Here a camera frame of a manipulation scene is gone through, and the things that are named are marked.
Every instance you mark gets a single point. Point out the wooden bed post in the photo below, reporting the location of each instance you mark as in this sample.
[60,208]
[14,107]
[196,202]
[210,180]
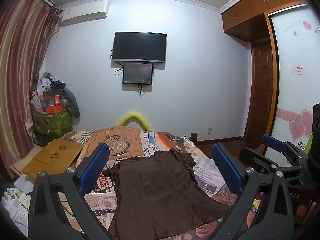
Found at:
[194,137]

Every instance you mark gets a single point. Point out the red white door sticker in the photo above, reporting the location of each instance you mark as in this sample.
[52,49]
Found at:
[298,70]

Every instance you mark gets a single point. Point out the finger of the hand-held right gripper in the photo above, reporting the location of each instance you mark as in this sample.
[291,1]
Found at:
[257,158]
[273,142]

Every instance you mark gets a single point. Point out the small black monitor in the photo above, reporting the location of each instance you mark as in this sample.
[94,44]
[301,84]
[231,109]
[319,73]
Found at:
[137,72]

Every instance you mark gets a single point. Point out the white sliding wardrobe door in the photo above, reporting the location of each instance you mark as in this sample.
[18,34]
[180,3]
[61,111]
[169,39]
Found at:
[292,100]

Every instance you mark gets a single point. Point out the black wall television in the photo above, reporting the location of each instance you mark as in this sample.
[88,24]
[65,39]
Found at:
[138,46]

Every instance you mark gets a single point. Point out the orange box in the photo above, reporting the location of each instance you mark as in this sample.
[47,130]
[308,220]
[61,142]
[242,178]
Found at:
[55,108]

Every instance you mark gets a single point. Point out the yellow foam tube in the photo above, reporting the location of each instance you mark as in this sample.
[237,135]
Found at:
[133,114]

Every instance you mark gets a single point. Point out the pile of clothes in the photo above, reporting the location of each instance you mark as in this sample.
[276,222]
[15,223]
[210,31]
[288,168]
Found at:
[45,85]

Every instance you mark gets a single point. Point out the printed bedspread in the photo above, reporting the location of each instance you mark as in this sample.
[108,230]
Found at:
[130,140]

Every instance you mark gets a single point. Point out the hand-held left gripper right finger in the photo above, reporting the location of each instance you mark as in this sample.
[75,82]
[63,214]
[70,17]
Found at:
[226,167]

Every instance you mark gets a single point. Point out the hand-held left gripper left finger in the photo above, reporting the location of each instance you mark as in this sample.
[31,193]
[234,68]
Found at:
[93,165]

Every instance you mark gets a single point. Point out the striped curtain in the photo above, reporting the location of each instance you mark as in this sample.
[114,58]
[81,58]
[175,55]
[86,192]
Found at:
[20,67]

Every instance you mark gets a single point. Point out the white air conditioner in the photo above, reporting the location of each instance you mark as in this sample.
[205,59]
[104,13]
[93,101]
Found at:
[85,12]

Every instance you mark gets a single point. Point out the brown shirt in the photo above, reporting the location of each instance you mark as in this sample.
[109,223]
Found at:
[155,192]

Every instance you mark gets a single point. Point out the small orange carton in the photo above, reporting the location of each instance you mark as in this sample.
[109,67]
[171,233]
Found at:
[57,100]

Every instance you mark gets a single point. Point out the wooden lap desk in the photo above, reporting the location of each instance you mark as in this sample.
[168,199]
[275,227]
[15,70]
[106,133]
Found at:
[57,152]

